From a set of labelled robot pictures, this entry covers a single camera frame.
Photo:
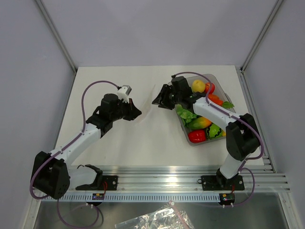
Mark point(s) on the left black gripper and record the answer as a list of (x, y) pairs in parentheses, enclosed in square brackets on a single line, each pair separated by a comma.
[(134, 112)]

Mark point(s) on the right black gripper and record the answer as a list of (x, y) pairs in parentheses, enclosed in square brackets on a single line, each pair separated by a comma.
[(165, 90)]

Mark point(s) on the clear dotted zip bag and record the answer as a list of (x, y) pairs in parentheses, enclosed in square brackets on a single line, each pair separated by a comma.
[(147, 103)]

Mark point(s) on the toy carrot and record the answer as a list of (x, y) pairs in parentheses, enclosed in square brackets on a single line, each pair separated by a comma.
[(218, 101)]

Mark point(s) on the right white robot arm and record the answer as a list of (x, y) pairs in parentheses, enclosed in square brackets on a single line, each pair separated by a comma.
[(242, 136)]

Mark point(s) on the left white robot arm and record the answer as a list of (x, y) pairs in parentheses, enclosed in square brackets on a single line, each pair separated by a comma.
[(50, 170)]

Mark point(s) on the grey plastic food tray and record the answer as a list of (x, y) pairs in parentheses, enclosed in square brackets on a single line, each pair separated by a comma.
[(218, 91)]

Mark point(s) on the toy napa cabbage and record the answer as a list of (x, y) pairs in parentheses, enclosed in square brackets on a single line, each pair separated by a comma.
[(185, 115)]

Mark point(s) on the toy yellow pear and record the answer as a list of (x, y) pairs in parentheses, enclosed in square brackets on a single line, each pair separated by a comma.
[(198, 86)]

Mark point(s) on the toy mango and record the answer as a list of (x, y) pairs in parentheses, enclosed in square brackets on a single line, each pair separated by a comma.
[(199, 123)]

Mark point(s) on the toy red bell pepper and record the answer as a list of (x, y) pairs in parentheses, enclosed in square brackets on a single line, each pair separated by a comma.
[(197, 136)]

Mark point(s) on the toy red apple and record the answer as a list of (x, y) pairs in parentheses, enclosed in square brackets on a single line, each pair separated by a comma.
[(209, 87)]

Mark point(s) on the spare clear plastic bags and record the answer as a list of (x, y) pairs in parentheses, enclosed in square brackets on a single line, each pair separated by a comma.
[(167, 217)]

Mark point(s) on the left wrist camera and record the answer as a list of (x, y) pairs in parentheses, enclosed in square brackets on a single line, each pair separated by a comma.
[(123, 92)]

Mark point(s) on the aluminium mounting rail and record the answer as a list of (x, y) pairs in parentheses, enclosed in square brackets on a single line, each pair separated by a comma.
[(184, 178)]

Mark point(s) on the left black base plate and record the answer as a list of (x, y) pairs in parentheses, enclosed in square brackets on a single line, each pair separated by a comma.
[(101, 183)]

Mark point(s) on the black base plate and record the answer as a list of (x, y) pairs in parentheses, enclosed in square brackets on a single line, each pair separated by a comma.
[(215, 183), (101, 183)]

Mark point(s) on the white slotted cable duct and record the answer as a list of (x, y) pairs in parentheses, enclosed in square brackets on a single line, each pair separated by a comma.
[(146, 197)]

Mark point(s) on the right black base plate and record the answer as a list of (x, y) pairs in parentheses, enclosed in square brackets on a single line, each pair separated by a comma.
[(215, 183)]

